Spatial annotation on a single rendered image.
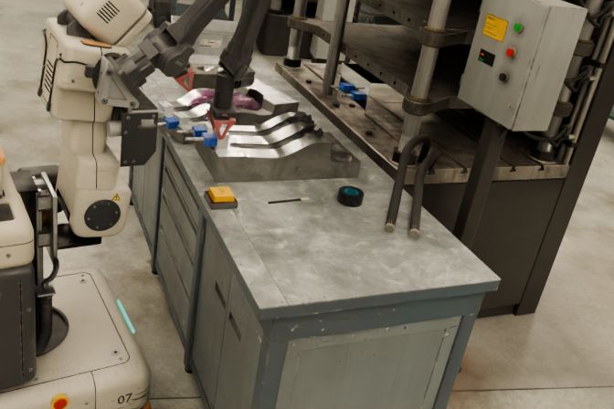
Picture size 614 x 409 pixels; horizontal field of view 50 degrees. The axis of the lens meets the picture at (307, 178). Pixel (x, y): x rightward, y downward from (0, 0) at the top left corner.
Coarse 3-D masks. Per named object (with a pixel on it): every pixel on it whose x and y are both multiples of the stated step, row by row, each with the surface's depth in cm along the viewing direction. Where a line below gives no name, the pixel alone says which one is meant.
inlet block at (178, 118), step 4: (176, 112) 229; (180, 112) 230; (176, 116) 227; (180, 116) 227; (184, 116) 227; (188, 116) 228; (164, 120) 226; (168, 120) 225; (172, 120) 226; (176, 120) 227; (180, 120) 226; (184, 120) 227; (188, 120) 228; (160, 124) 224; (164, 124) 225; (168, 124) 224; (172, 124) 225; (176, 124) 226; (180, 124) 227; (184, 124) 228; (168, 128) 225; (172, 128) 226; (176, 128) 227
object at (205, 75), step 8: (192, 64) 287; (200, 64) 289; (208, 64) 291; (216, 64) 293; (200, 72) 279; (208, 72) 281; (216, 72) 282; (200, 80) 278; (208, 80) 280; (192, 88) 278; (200, 88) 280; (208, 88) 281
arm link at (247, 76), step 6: (222, 66) 195; (246, 66) 192; (228, 72) 194; (240, 72) 192; (246, 72) 198; (252, 72) 201; (234, 78) 193; (240, 78) 194; (246, 78) 201; (252, 78) 203; (240, 84) 200; (246, 84) 202; (252, 84) 204
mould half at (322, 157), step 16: (288, 112) 232; (224, 128) 221; (240, 128) 225; (256, 128) 228; (288, 128) 222; (288, 144) 214; (304, 144) 211; (320, 144) 212; (336, 144) 232; (208, 160) 210; (224, 160) 201; (240, 160) 203; (256, 160) 206; (272, 160) 208; (288, 160) 210; (304, 160) 213; (320, 160) 215; (336, 160) 220; (352, 160) 222; (224, 176) 204; (240, 176) 206; (256, 176) 208; (272, 176) 211; (288, 176) 213; (304, 176) 216; (320, 176) 218; (336, 176) 221; (352, 176) 223
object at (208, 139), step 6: (204, 132) 205; (210, 132) 206; (216, 132) 205; (222, 132) 205; (186, 138) 201; (192, 138) 202; (198, 138) 203; (204, 138) 203; (210, 138) 203; (216, 138) 203; (228, 138) 205; (204, 144) 203; (210, 144) 204; (216, 144) 204; (222, 144) 205
